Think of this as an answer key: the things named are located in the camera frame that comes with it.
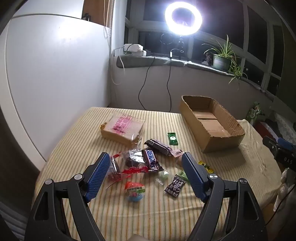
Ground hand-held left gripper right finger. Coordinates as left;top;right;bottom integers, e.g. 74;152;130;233
181;152;269;241

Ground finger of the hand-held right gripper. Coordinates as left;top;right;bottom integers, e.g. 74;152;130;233
262;136;281;155
277;137;294;151

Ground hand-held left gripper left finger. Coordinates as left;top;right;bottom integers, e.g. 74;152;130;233
24;152;110;241

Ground small green snack packet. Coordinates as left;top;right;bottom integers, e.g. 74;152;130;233
178;170;191;184

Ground clear packet red contents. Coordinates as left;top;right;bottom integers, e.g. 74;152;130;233
105;152;130;188

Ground yellow snack packet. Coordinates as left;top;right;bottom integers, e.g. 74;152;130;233
197;161;214;174

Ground black printed candy packet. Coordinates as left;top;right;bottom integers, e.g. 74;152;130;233
164;174;186;197

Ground clear green candy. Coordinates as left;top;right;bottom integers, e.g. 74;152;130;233
155;170;170;186

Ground clear packet dark contents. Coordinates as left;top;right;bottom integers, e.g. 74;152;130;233
122;149;148;174

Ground round red white blue snack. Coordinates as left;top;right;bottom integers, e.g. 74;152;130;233
124;181;146;202

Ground green candy packet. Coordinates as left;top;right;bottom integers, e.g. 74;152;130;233
167;132;179;146

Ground brown chocolate bar blue print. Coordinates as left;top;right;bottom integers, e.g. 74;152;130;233
142;149;163;172

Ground dark chocolate bar white print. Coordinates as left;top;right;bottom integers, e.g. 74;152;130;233
144;138;173;156

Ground cardboard box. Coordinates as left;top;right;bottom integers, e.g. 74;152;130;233
180;95;245;153

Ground bagged sliced bread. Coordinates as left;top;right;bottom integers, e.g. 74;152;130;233
100;110;146;145

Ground person's right hand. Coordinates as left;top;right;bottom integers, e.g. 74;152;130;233
273;168;296;211

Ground green ornament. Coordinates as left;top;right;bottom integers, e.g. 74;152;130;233
246;102;263;123

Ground striped tablecloth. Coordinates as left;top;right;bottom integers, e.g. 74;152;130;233
35;107;285;241

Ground potted spider plant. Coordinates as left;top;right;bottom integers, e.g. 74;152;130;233
202;35;248;90

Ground grey striped cloth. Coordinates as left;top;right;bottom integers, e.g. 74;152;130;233
0;204;26;225

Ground white cabinet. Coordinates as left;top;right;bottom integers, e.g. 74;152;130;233
0;0;112;165

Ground white power adapter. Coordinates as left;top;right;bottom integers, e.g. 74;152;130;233
123;44;148;56

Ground window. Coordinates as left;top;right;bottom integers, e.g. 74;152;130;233
125;0;286;93

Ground black cable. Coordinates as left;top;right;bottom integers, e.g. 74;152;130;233
165;50;173;112
138;56;156;110

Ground white cable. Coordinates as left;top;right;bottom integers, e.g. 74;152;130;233
111;47;126;85

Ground black ring light stand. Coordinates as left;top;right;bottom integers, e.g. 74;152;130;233
171;36;189;62

